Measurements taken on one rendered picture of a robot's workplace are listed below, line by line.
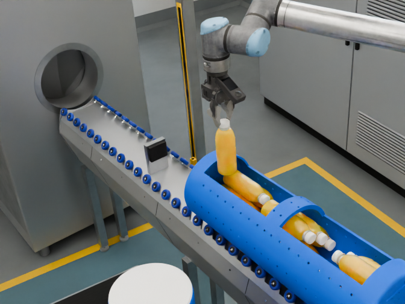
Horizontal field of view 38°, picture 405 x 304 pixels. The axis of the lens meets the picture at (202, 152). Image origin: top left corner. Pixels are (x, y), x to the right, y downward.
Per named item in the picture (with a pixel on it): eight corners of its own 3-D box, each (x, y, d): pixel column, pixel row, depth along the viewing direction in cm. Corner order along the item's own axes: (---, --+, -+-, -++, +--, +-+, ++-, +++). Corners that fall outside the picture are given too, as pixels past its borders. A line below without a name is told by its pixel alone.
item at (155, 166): (166, 164, 277) (162, 136, 268) (170, 167, 274) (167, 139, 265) (147, 173, 272) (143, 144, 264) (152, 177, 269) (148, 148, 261)
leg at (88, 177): (106, 244, 372) (88, 161, 338) (111, 249, 368) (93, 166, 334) (98, 248, 370) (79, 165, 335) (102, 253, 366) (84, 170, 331)
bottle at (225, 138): (233, 176, 216) (230, 133, 206) (215, 173, 218) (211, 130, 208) (239, 165, 222) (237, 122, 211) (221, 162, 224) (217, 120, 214)
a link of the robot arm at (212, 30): (222, 26, 184) (193, 23, 189) (224, 64, 191) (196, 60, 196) (235, 16, 191) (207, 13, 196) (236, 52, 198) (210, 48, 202)
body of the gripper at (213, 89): (218, 92, 211) (216, 61, 205) (234, 100, 205) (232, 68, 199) (201, 99, 208) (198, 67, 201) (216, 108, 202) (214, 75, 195)
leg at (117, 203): (125, 234, 379) (109, 152, 344) (130, 239, 375) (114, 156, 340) (117, 238, 376) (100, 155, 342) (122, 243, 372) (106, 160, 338)
